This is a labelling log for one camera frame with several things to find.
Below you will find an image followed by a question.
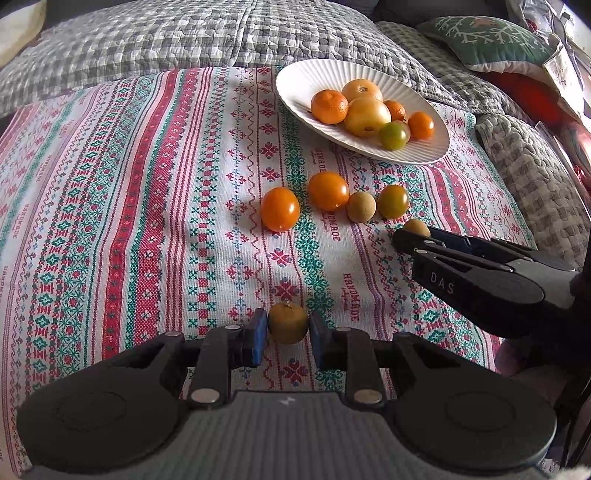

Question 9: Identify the white ribbed plate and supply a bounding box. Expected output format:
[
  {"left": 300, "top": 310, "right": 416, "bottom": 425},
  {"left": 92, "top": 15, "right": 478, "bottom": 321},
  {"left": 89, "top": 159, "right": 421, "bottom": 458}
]
[{"left": 276, "top": 58, "right": 451, "bottom": 166}]

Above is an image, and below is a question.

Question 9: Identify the red green patterned cloth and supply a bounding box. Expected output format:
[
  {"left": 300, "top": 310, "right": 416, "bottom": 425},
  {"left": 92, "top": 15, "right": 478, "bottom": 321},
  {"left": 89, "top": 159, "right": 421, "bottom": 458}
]
[{"left": 0, "top": 65, "right": 539, "bottom": 476}]

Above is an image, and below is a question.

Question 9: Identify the cream pillow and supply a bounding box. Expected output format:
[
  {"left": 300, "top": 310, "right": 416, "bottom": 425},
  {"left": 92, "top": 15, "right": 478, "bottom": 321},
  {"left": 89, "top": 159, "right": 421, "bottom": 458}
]
[{"left": 0, "top": 0, "right": 48, "bottom": 70}]

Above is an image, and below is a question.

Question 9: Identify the green pillow white coral print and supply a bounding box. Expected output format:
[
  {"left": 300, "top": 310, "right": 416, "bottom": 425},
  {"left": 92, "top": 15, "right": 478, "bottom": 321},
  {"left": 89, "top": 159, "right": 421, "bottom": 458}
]
[{"left": 417, "top": 15, "right": 563, "bottom": 75}]

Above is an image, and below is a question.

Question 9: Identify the orange cushion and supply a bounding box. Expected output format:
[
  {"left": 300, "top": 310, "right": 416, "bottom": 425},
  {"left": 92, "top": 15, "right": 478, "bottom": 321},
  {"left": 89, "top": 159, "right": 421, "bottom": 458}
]
[{"left": 482, "top": 71, "right": 580, "bottom": 132}]

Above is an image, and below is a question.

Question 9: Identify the large mandarin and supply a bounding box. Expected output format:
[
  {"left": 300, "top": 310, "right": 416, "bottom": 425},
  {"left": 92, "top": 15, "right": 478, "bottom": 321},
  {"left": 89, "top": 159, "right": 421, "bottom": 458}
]
[{"left": 310, "top": 89, "right": 350, "bottom": 125}]

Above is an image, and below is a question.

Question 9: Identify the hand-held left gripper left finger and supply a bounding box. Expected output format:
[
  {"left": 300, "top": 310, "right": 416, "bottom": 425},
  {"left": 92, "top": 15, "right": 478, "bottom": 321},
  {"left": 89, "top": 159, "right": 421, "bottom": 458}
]
[{"left": 111, "top": 308, "right": 270, "bottom": 405}]

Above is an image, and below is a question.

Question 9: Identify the grey gingham quilt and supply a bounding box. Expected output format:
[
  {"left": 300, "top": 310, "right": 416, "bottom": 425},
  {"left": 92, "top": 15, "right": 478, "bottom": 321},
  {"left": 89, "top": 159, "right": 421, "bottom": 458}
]
[{"left": 376, "top": 21, "right": 591, "bottom": 271}]

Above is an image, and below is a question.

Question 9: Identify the orange tomato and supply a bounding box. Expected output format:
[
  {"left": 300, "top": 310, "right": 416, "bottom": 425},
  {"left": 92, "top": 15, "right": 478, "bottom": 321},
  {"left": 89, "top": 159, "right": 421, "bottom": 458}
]
[
  {"left": 307, "top": 172, "right": 350, "bottom": 213},
  {"left": 260, "top": 187, "right": 301, "bottom": 233},
  {"left": 407, "top": 111, "right": 435, "bottom": 140}
]

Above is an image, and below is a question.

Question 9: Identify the yellow plum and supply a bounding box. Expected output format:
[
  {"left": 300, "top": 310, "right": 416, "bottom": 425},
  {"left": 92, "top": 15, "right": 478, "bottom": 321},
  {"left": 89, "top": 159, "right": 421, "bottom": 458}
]
[
  {"left": 341, "top": 79, "right": 384, "bottom": 103},
  {"left": 344, "top": 96, "right": 392, "bottom": 138}
]

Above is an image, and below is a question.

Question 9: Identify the longan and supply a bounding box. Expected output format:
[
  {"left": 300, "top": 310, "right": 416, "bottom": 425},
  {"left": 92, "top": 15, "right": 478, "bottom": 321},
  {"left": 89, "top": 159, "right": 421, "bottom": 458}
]
[
  {"left": 403, "top": 218, "right": 432, "bottom": 238},
  {"left": 346, "top": 191, "right": 377, "bottom": 223},
  {"left": 267, "top": 301, "right": 310, "bottom": 345}
]

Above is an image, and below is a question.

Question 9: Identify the grey sofa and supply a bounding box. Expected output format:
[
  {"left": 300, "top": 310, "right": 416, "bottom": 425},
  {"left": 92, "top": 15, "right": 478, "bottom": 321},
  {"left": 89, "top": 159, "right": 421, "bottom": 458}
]
[{"left": 372, "top": 0, "right": 511, "bottom": 25}]

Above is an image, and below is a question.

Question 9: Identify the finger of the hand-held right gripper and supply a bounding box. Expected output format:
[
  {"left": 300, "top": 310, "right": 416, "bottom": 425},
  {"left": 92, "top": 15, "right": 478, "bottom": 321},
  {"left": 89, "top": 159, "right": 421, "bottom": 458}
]
[
  {"left": 431, "top": 226, "right": 539, "bottom": 262},
  {"left": 392, "top": 229, "right": 515, "bottom": 272}
]

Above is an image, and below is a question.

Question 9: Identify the grey checked quilt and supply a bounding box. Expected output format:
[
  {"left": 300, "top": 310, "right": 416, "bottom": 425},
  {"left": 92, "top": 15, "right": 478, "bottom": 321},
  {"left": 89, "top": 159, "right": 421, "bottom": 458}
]
[{"left": 0, "top": 0, "right": 416, "bottom": 118}]

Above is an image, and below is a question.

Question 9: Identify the green-orange tomato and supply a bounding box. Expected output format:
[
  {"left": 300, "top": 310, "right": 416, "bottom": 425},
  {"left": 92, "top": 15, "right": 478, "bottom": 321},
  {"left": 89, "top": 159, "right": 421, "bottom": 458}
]
[{"left": 377, "top": 184, "right": 410, "bottom": 220}]

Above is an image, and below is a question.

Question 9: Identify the pile of papers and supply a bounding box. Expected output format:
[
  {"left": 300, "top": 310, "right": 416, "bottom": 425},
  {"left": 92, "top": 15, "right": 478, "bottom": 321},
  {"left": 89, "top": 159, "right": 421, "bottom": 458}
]
[{"left": 505, "top": 0, "right": 591, "bottom": 118}]

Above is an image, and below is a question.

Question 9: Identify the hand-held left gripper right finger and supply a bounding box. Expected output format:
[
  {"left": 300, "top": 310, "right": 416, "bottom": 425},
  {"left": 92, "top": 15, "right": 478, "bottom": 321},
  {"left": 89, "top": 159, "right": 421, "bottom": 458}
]
[{"left": 308, "top": 313, "right": 465, "bottom": 407}]

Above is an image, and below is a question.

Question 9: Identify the green tomato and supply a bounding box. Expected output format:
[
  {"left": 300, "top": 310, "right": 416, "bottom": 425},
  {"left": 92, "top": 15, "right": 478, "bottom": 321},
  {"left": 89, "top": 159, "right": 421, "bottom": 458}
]
[{"left": 379, "top": 121, "right": 411, "bottom": 151}]

